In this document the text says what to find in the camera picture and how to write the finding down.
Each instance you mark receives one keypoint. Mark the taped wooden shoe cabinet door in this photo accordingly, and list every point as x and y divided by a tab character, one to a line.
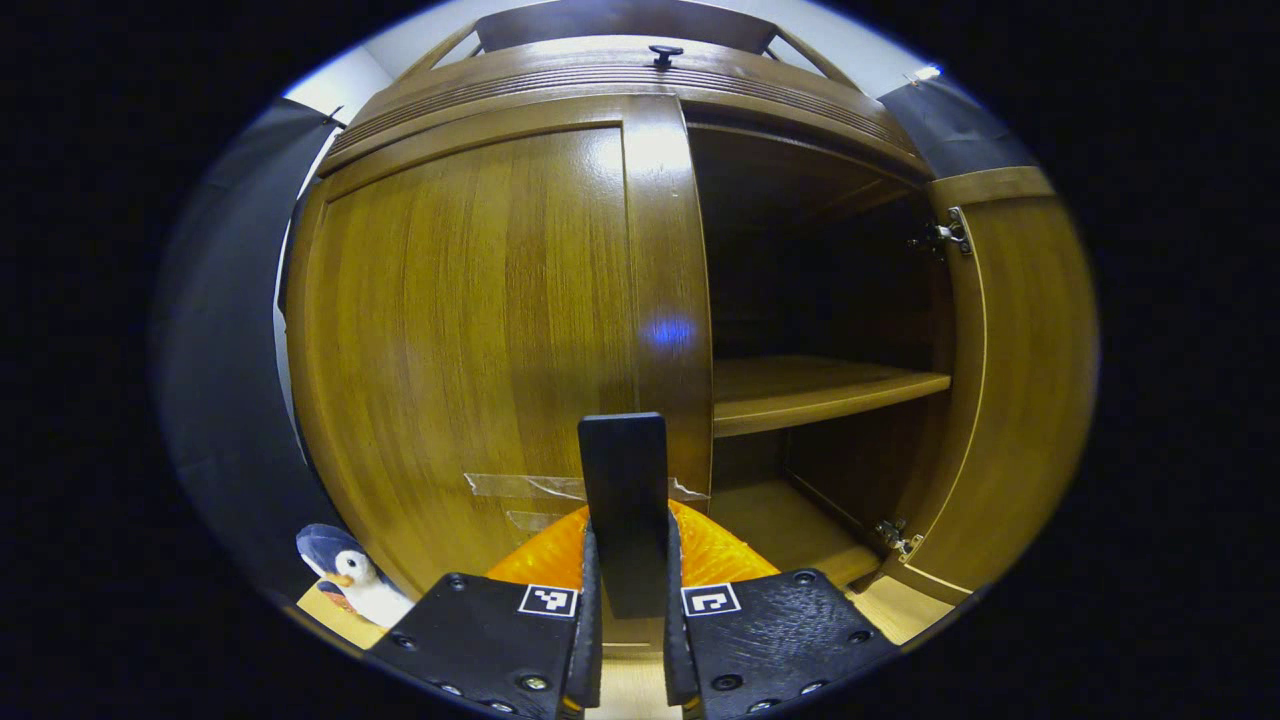
450	320

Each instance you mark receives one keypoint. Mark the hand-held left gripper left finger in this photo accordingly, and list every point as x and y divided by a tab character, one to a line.
588	650

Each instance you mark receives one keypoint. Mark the wooden inner cabinet shelf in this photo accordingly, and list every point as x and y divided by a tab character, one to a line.
800	390

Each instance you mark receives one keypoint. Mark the plain wooden shoe cabinet door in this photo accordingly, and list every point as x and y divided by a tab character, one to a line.
1030	380

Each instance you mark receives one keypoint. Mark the wooden double-door shoe cabinet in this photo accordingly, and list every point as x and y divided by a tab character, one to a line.
820	250

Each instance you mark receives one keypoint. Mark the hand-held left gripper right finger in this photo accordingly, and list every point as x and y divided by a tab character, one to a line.
678	650

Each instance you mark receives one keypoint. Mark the metal door hinge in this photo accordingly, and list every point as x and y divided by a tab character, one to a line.
900	540
945	235

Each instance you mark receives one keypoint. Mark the penguin plush toy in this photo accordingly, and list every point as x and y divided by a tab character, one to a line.
365	590

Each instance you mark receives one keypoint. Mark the wooden cabinet drawer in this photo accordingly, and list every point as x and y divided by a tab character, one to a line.
560	62

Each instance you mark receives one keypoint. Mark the black round drawer knob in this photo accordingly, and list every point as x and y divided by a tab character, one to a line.
665	54

